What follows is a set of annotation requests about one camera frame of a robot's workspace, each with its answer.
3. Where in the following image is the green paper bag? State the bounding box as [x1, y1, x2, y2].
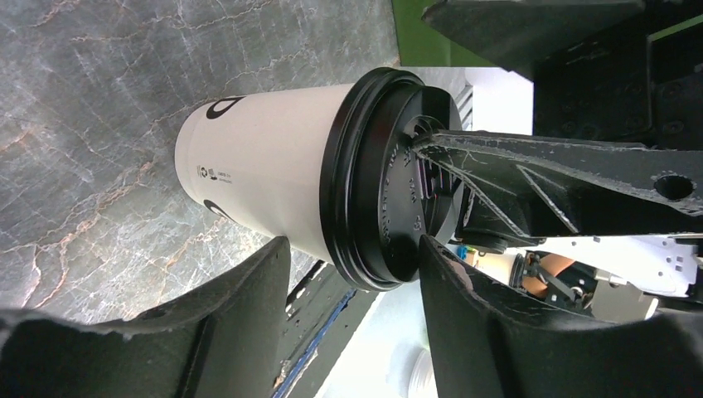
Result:
[391, 0, 494, 67]

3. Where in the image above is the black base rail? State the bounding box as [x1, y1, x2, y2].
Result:
[271, 260, 378, 397]

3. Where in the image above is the single white paper cup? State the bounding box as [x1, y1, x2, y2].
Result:
[174, 84, 351, 261]

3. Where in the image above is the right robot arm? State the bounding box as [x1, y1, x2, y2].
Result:
[415, 1, 702, 302]

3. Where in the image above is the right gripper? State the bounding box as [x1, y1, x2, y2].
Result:
[413, 1, 702, 247]

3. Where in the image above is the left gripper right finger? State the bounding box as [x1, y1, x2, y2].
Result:
[418, 235, 702, 397]

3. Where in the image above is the white paper cup stack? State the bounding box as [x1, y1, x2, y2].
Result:
[408, 349, 439, 398]

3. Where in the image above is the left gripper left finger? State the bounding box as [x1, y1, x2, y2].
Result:
[1, 237, 291, 397]

